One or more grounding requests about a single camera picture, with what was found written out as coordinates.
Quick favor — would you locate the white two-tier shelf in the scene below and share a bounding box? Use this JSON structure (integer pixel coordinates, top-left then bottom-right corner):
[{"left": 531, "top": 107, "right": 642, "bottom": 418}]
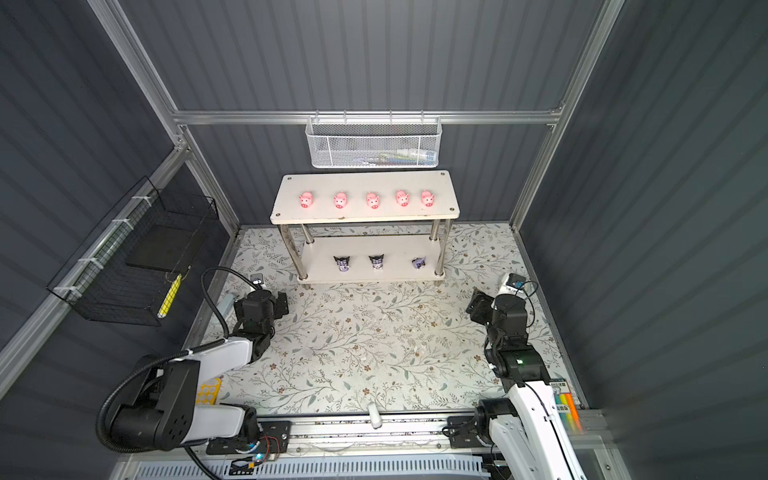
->
[{"left": 270, "top": 170, "right": 460, "bottom": 284}]

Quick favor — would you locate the light blue eraser block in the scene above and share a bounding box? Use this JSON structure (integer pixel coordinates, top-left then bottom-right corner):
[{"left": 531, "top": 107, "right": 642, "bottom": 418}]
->
[{"left": 216, "top": 293, "right": 236, "bottom": 318}]

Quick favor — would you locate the yellow perforated board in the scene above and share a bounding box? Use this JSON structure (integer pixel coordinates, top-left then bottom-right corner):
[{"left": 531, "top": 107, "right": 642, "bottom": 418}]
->
[{"left": 195, "top": 377, "right": 222, "bottom": 405}]

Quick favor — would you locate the black wire basket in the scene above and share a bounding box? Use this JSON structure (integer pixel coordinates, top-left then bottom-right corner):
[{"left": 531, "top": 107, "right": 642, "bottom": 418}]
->
[{"left": 48, "top": 182, "right": 219, "bottom": 327}]

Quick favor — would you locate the coloured marker pack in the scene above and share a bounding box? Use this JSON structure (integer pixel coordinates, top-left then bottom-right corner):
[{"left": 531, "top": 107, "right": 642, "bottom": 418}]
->
[{"left": 550, "top": 379, "right": 583, "bottom": 433}]

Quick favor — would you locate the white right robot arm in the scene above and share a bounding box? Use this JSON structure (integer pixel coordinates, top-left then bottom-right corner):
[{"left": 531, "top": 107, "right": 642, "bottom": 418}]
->
[{"left": 466, "top": 290, "right": 587, "bottom": 479}]

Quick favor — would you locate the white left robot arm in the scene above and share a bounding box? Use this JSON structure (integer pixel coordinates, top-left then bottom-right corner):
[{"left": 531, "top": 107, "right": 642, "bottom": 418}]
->
[{"left": 95, "top": 278, "right": 289, "bottom": 453}]

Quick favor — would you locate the pink pig toy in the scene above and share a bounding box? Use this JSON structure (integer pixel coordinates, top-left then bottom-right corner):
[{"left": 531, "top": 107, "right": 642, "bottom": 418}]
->
[
  {"left": 366, "top": 192, "right": 380, "bottom": 209},
  {"left": 298, "top": 191, "right": 314, "bottom": 209},
  {"left": 395, "top": 190, "right": 410, "bottom": 207},
  {"left": 421, "top": 190, "right": 435, "bottom": 207},
  {"left": 333, "top": 191, "right": 348, "bottom": 209}
]

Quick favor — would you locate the white wire basket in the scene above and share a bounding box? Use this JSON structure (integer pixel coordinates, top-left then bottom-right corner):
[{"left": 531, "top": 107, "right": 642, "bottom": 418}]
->
[{"left": 305, "top": 119, "right": 443, "bottom": 169}]

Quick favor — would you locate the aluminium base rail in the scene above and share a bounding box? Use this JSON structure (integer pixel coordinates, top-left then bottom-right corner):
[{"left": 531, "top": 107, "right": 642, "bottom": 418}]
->
[{"left": 119, "top": 410, "right": 601, "bottom": 480}]

